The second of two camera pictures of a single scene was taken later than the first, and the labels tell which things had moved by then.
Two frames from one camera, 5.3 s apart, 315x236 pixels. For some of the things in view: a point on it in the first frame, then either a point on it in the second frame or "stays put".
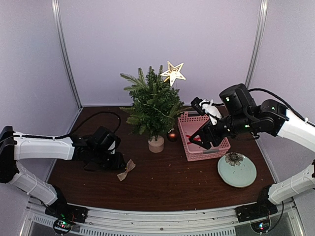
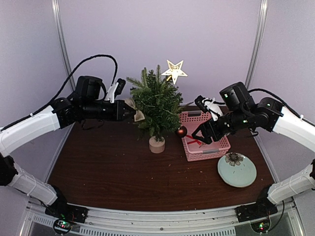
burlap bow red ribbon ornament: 130,165 -> 138,116
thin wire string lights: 155,109 -> 158,107
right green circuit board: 261,225 stays put
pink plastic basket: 189,123 stays put
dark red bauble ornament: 173,135 -> 181,131
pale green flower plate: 236,169 stays put
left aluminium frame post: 55,7 stays put
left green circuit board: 62,226 stays put
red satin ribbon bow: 195,138 stays put
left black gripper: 116,164 -> 119,104
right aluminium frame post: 260,32 stays put
